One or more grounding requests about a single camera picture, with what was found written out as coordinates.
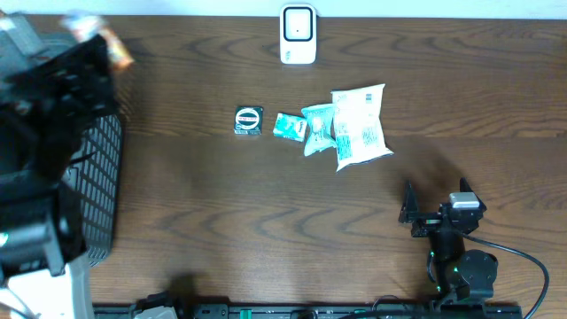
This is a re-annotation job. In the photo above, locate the white barcode scanner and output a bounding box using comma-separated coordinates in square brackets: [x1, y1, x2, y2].
[279, 4, 317, 65]

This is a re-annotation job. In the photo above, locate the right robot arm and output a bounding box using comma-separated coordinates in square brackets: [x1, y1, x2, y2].
[399, 178, 498, 311]

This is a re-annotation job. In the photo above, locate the cream snack bag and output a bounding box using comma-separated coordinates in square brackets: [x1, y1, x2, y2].
[331, 84, 393, 171]

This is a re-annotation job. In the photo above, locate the teal gum box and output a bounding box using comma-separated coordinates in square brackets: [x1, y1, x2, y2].
[273, 113, 307, 142]

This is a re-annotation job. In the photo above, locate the teal small snack packet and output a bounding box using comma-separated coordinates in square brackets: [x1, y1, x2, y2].
[301, 104, 337, 157]

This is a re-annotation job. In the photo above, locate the grey plastic shopping basket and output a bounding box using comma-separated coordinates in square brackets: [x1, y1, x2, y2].
[0, 35, 124, 268]

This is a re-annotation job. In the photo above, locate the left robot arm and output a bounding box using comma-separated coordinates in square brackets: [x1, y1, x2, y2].
[1, 13, 119, 318]

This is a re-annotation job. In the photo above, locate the orange snack packet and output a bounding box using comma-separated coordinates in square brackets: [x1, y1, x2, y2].
[60, 12, 135, 71]

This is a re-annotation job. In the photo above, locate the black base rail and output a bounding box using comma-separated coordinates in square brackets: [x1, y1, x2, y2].
[94, 300, 522, 319]

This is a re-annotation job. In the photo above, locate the round black white container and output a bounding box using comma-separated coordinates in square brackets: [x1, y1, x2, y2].
[234, 106, 263, 136]

